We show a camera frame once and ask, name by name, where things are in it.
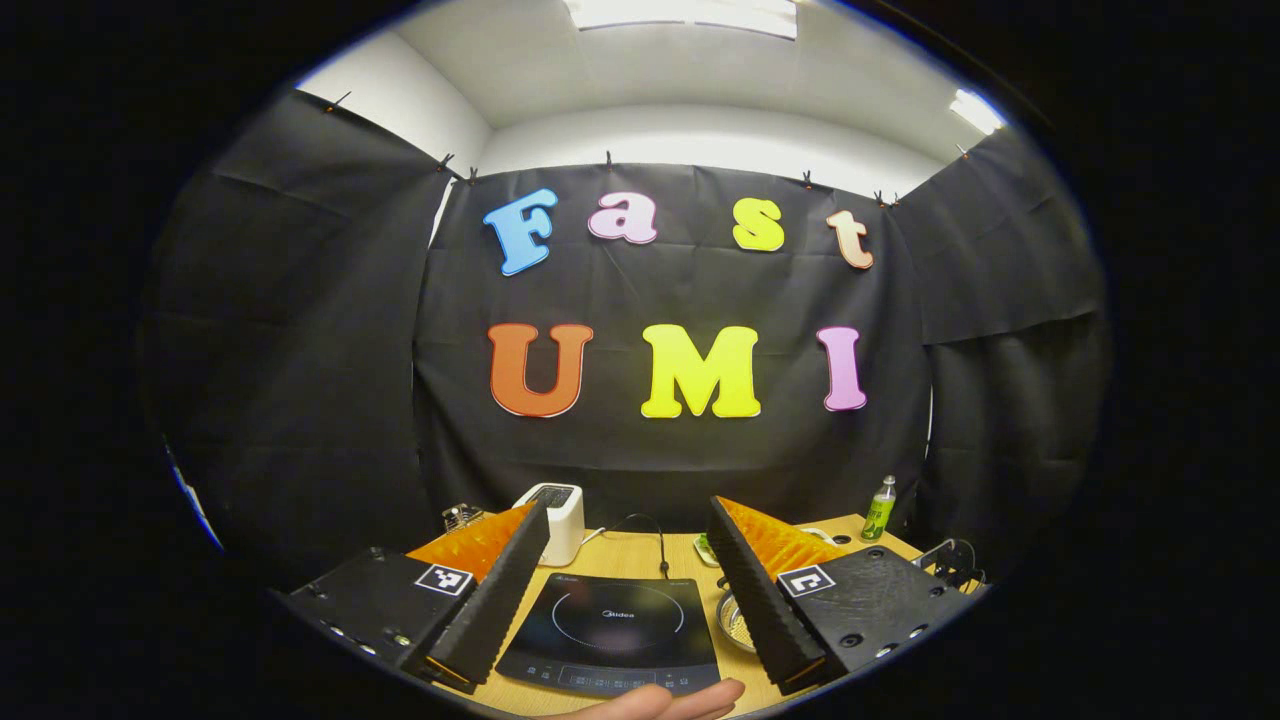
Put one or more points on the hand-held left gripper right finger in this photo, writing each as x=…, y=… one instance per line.
x=760, y=600

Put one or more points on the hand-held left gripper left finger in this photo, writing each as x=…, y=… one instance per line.
x=490, y=610

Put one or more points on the stainless steel pot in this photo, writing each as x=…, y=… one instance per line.
x=735, y=625

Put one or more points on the black induction cooktop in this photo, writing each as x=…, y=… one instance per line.
x=610, y=625

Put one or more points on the plate with sandwich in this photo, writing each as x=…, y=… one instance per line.
x=705, y=550

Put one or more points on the white divided dish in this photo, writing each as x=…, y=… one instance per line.
x=818, y=535

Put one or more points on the white toaster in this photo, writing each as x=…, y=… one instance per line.
x=560, y=520

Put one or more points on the green label bottle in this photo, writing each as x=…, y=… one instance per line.
x=879, y=512

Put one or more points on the small ceiling light panel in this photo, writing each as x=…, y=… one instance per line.
x=976, y=112

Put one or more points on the large ceiling light panel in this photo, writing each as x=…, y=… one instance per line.
x=690, y=14

